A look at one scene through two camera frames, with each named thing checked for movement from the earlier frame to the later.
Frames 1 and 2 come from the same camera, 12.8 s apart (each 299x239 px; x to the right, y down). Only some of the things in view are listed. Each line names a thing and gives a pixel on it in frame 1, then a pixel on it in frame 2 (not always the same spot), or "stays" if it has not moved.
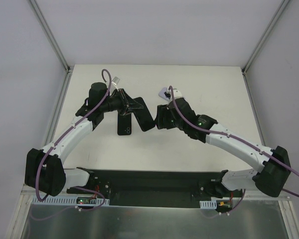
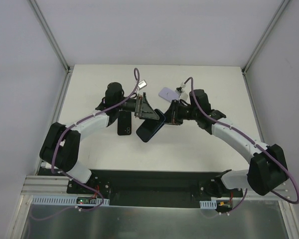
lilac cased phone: (162, 94) stays
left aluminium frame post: (49, 35) stays
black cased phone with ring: (124, 124) stays
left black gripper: (124, 101) → (139, 106)
